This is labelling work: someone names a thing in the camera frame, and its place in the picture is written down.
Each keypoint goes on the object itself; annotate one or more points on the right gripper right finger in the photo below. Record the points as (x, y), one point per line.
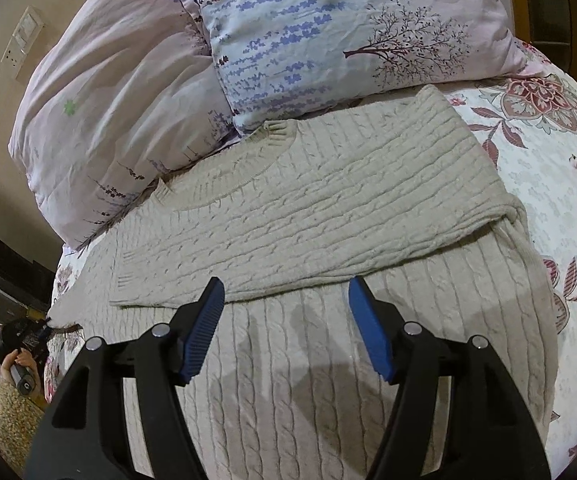
(458, 413)

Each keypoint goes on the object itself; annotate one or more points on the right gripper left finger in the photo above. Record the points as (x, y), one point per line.
(84, 432)

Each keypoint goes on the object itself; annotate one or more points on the beige cable knit sweater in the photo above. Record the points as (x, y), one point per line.
(397, 191)

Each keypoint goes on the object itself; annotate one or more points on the person's left hand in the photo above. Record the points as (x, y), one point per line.
(21, 371)

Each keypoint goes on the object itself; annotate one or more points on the dark bedside furniture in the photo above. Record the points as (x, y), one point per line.
(25, 286)

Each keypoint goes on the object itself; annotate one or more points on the pink floral left pillow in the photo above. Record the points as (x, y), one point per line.
(128, 94)

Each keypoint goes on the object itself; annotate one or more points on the floral quilted bedspread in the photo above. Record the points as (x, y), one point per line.
(528, 127)

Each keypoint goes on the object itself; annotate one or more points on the blue pink tree pillow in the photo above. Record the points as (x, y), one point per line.
(278, 59)

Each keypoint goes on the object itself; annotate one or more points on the white wall switch plate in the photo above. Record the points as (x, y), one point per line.
(25, 34)

